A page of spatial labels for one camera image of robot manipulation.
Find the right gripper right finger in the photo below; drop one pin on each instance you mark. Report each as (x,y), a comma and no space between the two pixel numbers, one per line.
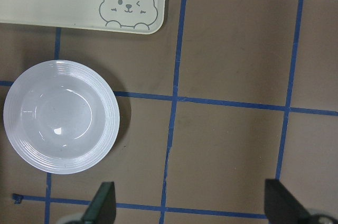
(280,206)

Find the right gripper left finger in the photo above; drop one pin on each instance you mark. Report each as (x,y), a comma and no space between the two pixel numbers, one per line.
(102,209)

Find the white round plate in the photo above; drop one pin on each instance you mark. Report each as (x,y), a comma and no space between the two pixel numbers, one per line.
(61,117)

